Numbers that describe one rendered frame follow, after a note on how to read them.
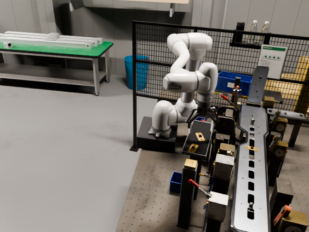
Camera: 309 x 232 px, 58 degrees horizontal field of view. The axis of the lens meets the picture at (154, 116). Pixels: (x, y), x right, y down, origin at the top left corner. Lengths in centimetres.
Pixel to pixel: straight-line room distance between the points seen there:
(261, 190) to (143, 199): 74
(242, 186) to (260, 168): 22
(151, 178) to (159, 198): 19
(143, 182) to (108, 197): 95
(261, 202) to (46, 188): 221
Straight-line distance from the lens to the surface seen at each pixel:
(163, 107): 220
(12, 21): 645
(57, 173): 331
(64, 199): 300
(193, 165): 149
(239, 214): 152
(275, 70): 282
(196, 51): 202
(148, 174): 210
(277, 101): 270
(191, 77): 145
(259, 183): 173
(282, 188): 170
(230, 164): 162
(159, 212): 186
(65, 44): 507
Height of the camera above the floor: 209
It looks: 29 degrees down
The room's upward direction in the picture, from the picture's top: 2 degrees clockwise
